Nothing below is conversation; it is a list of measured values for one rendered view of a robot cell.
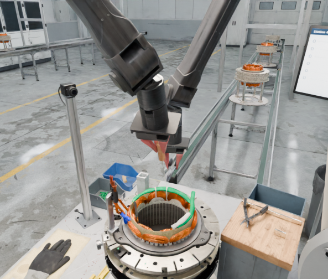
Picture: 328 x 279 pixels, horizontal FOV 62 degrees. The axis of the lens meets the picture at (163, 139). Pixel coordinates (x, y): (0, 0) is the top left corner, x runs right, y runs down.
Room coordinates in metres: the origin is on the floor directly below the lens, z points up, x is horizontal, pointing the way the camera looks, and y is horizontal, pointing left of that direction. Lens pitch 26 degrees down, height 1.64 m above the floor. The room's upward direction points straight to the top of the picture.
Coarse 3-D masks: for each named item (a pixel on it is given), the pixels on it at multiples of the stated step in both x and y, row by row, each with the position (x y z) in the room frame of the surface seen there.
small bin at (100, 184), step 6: (96, 180) 1.16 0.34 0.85; (102, 180) 1.17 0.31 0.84; (108, 180) 1.16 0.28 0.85; (90, 186) 1.11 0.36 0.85; (96, 186) 1.15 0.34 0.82; (102, 186) 1.17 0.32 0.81; (108, 186) 1.16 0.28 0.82; (90, 192) 1.11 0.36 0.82; (96, 192) 1.14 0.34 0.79; (108, 192) 1.15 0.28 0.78; (120, 192) 1.13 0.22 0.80; (90, 198) 1.05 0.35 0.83; (96, 198) 1.03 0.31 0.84; (96, 204) 1.04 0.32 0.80; (102, 204) 1.02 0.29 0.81
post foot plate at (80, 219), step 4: (92, 212) 1.00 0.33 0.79; (80, 216) 0.97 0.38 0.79; (92, 216) 0.97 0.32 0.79; (96, 216) 0.97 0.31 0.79; (76, 220) 0.95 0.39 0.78; (80, 220) 0.94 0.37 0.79; (84, 220) 0.94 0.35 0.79; (88, 220) 0.94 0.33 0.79; (92, 220) 0.94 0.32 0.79; (96, 220) 0.94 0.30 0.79; (100, 220) 0.95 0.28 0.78; (80, 224) 0.92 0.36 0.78; (84, 224) 0.92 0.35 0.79; (88, 224) 0.92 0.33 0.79; (92, 224) 0.92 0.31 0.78; (84, 228) 0.89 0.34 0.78
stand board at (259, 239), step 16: (240, 208) 0.69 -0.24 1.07; (272, 208) 0.69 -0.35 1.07; (256, 224) 0.62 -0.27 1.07; (272, 224) 0.62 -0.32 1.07; (288, 224) 0.62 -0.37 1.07; (224, 240) 0.57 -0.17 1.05; (240, 240) 0.55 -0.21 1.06; (256, 240) 0.55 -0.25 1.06; (272, 240) 0.55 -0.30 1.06; (288, 240) 0.55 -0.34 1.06; (272, 256) 0.50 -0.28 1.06; (288, 256) 0.50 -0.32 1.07
